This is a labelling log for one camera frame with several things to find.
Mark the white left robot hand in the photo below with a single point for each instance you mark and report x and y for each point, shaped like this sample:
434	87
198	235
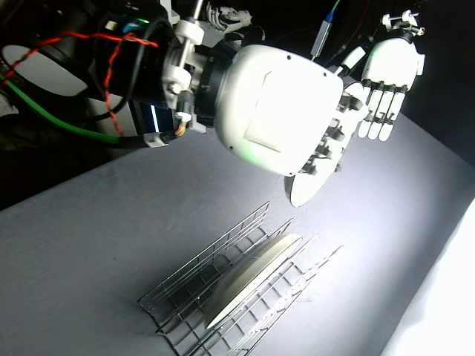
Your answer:
389	63

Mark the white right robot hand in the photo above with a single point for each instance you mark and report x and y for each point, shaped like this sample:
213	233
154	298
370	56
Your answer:
274	107

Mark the spare white robot hand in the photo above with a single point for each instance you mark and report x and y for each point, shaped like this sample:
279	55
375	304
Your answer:
230	18

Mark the white robot column with light strip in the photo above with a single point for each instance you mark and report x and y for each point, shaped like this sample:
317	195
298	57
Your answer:
139	118

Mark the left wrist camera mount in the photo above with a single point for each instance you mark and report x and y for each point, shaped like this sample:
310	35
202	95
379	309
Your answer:
421	65

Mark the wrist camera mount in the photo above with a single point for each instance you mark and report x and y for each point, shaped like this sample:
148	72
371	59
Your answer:
421	65
189	31

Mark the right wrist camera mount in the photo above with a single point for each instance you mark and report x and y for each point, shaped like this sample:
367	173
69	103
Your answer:
189	31

